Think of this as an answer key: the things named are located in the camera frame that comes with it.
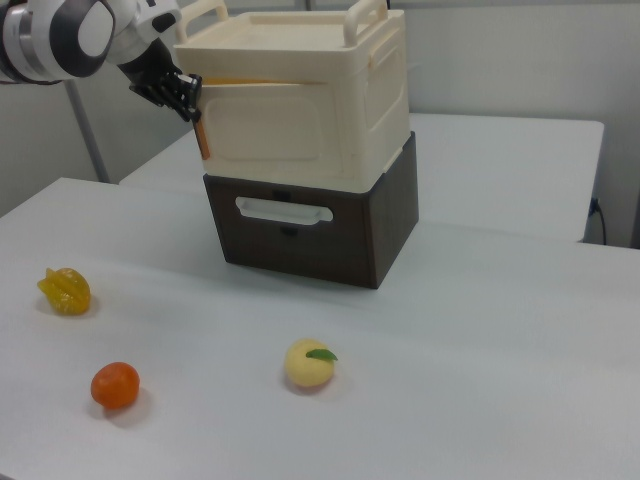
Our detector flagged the yellow toy starfruit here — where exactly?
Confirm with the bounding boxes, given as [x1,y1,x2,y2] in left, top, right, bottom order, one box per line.
[35,266,94,318]

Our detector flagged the cream plastic cabinet box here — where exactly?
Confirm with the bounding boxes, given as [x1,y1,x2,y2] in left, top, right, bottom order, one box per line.
[171,0,412,194]

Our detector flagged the orange toy tangerine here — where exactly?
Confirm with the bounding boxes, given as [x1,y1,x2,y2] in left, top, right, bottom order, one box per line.
[89,361,141,412]

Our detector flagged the grey metal pole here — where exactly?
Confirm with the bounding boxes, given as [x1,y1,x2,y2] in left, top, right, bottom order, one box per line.
[63,79,112,184]

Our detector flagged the dark brown drawer box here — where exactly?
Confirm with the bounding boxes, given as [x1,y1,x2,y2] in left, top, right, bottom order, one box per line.
[202,130,421,292]

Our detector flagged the yellow toy peach with leaf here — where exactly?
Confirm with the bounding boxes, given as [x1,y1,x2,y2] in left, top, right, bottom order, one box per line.
[283,337,340,390]

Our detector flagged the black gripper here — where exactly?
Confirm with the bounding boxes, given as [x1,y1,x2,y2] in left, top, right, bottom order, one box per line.
[116,41,204,124]

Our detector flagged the orange door handle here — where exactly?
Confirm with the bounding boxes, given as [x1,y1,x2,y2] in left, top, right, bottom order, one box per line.
[193,117,212,162]

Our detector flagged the cream cabinet door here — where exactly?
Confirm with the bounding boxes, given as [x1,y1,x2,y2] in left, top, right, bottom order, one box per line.
[191,79,360,179]

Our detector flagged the white drawer handle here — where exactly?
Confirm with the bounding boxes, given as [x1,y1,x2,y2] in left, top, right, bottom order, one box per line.
[234,195,335,228]

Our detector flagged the black wall power cable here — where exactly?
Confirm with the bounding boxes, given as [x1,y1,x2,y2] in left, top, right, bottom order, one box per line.
[589,196,609,246]

